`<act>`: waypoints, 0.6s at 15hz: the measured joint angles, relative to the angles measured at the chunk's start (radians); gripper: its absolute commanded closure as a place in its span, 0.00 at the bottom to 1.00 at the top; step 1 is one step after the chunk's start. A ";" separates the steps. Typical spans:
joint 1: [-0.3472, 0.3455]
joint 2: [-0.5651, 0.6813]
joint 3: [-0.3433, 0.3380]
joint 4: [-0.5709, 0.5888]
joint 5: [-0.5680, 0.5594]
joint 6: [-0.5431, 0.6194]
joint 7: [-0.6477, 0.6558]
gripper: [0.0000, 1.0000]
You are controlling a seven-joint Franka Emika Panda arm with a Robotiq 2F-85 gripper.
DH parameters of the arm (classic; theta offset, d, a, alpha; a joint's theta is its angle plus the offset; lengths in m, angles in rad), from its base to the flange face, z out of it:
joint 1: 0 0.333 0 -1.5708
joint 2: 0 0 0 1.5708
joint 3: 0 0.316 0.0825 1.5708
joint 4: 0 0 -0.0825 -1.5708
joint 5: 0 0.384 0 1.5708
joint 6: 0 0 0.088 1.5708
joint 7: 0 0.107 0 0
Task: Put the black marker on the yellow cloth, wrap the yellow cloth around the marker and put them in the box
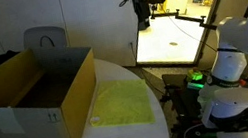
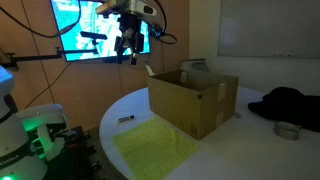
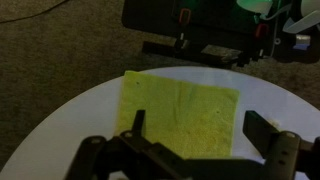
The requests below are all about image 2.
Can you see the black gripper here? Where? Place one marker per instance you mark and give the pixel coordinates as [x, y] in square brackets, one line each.
[130, 25]

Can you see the black marker with white cap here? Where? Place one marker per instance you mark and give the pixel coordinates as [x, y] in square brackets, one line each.
[126, 118]

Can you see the yellow terry cloth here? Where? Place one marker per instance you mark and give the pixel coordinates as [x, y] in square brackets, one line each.
[153, 150]

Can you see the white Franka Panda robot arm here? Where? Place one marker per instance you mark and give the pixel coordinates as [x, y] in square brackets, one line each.
[13, 143]

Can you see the open cardboard box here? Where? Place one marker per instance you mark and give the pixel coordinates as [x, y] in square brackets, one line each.
[186, 106]

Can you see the grey plastic chair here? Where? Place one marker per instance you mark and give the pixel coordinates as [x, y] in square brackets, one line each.
[195, 65]

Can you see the black robot mounting cart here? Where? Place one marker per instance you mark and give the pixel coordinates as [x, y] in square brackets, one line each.
[73, 156]

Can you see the small grey object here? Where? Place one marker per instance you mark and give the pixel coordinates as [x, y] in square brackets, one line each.
[237, 115]

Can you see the black garment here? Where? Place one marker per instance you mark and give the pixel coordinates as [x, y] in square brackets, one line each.
[290, 106]

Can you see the grey tape roll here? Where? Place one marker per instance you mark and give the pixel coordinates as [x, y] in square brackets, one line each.
[286, 132]

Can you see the black wall box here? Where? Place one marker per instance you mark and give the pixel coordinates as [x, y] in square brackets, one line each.
[155, 32]

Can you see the wrist mounted camera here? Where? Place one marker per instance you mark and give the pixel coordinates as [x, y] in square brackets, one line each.
[106, 7]

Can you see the wall mounted monitor screen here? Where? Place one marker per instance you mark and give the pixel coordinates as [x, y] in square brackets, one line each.
[83, 20]

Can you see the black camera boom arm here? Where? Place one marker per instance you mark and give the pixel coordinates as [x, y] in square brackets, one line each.
[36, 57]

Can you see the white wall whiteboard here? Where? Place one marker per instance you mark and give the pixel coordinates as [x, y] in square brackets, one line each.
[270, 26]

